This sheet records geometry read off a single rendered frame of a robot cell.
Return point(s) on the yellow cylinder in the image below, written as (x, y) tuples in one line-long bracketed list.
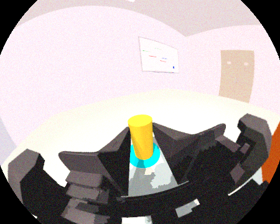
[(140, 127)]

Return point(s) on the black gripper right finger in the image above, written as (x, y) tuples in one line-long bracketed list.
[(180, 149)]

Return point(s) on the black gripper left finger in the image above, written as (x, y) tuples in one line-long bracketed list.
[(113, 161)]

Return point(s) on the cyan circle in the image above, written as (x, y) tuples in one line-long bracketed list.
[(147, 162)]

